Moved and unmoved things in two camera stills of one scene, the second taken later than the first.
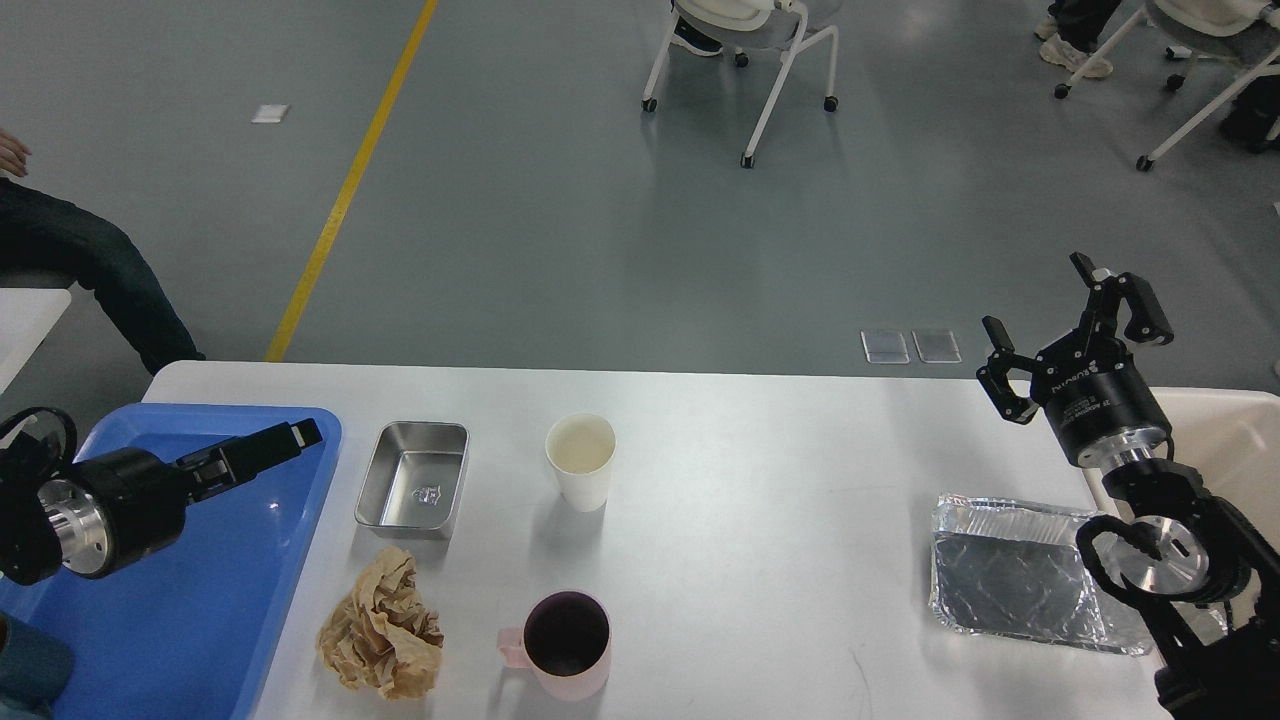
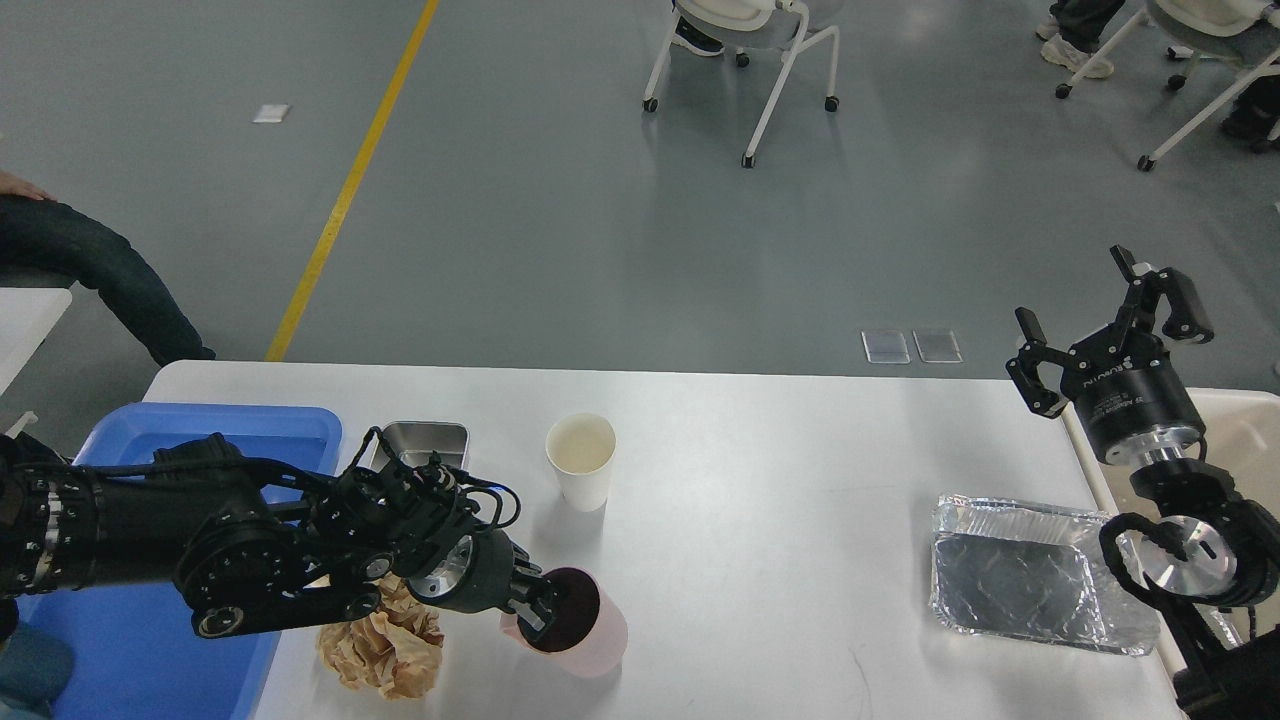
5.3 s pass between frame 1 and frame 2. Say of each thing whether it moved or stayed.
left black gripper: moved
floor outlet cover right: stayed
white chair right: stayed
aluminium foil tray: stayed
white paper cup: stayed
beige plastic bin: stayed
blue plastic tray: stayed
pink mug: moved
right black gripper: moved
